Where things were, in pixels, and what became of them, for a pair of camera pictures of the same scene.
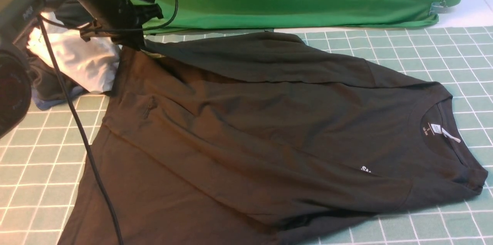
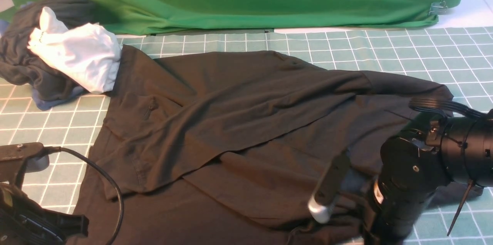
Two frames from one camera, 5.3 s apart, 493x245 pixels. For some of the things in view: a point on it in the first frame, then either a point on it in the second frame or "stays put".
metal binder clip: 438,7 stays put
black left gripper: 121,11 to 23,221
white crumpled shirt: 93,64 stays put
